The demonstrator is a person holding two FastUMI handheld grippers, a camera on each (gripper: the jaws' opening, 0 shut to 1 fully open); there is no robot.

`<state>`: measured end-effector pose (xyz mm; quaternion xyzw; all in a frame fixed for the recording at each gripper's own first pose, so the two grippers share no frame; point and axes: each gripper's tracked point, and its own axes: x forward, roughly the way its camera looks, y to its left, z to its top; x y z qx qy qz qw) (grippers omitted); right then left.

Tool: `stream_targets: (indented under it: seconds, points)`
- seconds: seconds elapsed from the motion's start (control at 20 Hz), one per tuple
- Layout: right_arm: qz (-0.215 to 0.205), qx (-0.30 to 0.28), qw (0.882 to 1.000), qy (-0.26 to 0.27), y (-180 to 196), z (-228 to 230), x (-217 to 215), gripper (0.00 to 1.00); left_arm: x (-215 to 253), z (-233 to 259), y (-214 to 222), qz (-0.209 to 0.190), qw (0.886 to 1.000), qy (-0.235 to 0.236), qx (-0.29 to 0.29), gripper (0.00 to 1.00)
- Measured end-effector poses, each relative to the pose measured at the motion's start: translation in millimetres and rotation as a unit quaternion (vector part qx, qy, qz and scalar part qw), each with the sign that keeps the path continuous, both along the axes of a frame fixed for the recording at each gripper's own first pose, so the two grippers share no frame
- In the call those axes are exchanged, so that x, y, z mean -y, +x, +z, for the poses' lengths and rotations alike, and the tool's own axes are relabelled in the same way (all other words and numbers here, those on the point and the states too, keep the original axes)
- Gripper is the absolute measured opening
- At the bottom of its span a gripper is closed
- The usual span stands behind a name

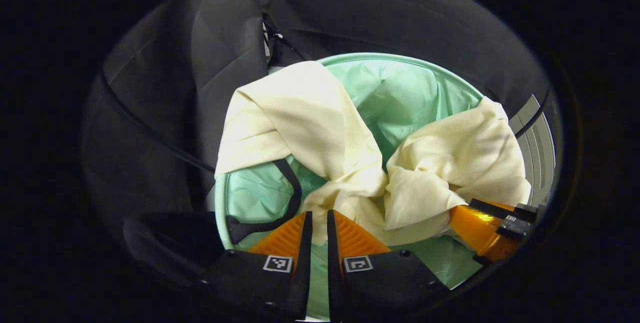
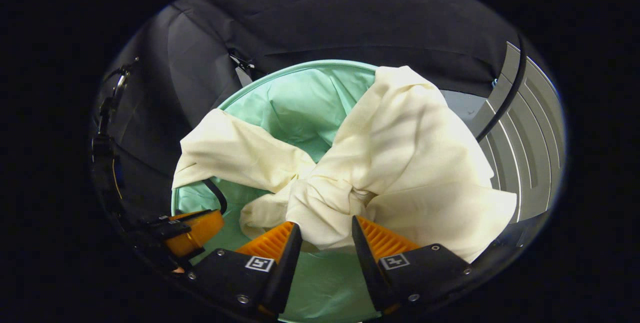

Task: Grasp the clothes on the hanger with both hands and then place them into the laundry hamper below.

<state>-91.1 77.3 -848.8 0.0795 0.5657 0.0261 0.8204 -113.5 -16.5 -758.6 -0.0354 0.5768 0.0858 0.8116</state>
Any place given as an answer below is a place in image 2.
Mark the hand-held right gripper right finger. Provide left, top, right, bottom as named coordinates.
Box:
left=351, top=215, right=473, bottom=314

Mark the black backdrop cloth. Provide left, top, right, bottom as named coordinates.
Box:
left=92, top=0, right=523, bottom=219

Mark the cream collared shirt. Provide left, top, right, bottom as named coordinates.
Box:
left=171, top=65, right=518, bottom=264

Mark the black clothes rail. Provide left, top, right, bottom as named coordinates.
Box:
left=475, top=33, right=529, bottom=144

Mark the green laundry hamper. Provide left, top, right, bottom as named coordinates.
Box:
left=171, top=59, right=386, bottom=323

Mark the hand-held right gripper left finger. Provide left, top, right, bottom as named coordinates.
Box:
left=187, top=221, right=304, bottom=320

